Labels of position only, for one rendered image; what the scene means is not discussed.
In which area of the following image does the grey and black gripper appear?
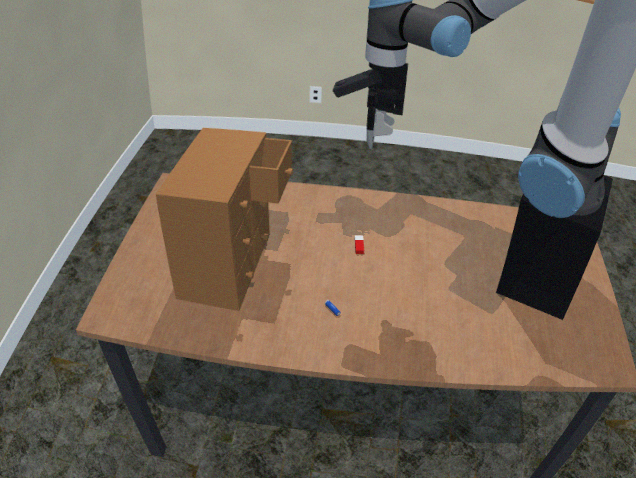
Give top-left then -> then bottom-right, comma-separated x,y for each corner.
366,63 -> 408,149

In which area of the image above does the red and white eraser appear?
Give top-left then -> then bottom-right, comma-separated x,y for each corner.
355,235 -> 364,254

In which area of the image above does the brown wooden chest of drawers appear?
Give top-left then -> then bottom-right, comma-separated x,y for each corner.
156,128 -> 266,311

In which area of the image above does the brown wooden drawer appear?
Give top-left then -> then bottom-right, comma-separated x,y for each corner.
251,201 -> 268,235
233,209 -> 252,275
229,172 -> 250,240
249,138 -> 293,204
253,208 -> 269,267
236,244 -> 255,306

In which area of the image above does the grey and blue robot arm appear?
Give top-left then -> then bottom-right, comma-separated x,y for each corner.
333,0 -> 636,218

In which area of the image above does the blue aa battery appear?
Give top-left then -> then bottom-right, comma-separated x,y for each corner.
325,300 -> 341,316

